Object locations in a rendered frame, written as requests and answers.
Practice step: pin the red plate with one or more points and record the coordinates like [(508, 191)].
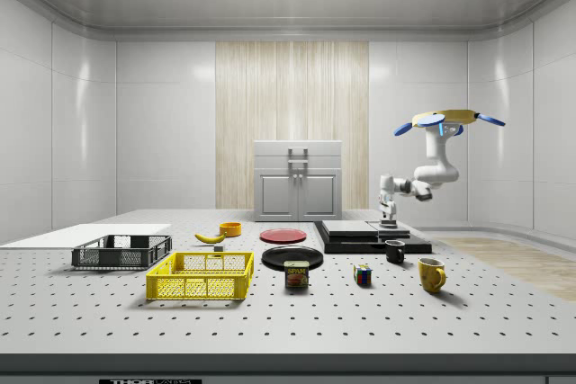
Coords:
[(282, 235)]

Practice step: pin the white board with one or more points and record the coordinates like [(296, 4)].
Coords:
[(90, 233)]

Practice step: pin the flat-sided can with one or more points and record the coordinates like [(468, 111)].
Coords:
[(296, 275)]

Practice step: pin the banana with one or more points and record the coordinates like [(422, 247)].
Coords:
[(209, 238)]

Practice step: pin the black stove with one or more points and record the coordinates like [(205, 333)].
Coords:
[(351, 229)]

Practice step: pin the dark grey basket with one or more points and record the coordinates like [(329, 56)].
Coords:
[(90, 257)]

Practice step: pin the puzzle cube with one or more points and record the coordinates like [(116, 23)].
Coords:
[(362, 275)]

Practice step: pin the yellow bowl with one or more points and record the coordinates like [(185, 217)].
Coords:
[(230, 230)]

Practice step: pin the black plate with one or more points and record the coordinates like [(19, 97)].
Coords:
[(279, 254)]

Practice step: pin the yellow basket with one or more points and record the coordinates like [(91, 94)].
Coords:
[(162, 287)]

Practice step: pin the white cabinet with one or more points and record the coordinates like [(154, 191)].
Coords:
[(297, 186)]

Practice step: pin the yellow mug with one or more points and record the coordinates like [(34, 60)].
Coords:
[(429, 275)]

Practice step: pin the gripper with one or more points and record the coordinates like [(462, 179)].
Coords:
[(388, 212)]

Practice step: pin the black mug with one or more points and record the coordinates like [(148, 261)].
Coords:
[(394, 252)]

